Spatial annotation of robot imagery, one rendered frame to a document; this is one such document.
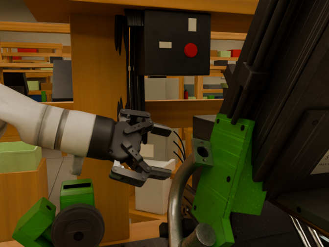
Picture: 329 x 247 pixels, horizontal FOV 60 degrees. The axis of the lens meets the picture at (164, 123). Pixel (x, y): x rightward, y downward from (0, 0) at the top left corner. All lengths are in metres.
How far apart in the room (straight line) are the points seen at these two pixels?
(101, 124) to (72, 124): 0.05
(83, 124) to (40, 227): 0.16
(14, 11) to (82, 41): 10.16
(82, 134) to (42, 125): 0.06
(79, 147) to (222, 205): 0.25
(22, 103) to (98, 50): 0.34
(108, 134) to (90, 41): 0.36
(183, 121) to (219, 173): 0.43
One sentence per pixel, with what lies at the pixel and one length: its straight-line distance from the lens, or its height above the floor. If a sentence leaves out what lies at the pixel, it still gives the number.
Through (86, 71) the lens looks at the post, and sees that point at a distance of 0.77.
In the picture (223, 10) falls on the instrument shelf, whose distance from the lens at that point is 0.76.
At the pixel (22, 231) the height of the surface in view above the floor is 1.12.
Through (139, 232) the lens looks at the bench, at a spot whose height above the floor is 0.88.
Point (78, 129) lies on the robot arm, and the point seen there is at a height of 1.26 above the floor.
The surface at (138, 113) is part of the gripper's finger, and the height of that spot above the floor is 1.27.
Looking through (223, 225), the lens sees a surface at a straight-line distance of 0.50.
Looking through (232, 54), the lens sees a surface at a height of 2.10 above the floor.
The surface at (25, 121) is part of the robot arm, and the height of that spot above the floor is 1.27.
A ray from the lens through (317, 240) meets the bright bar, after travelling 0.60.
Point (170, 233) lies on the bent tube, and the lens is 0.61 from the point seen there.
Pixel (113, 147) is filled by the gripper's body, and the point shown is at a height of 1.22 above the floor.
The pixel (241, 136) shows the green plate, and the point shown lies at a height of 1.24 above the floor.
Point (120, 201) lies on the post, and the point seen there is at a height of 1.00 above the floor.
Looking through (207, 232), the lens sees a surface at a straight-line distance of 0.51.
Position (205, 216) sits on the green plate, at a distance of 0.55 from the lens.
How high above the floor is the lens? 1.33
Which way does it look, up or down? 8 degrees down
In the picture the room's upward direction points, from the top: straight up
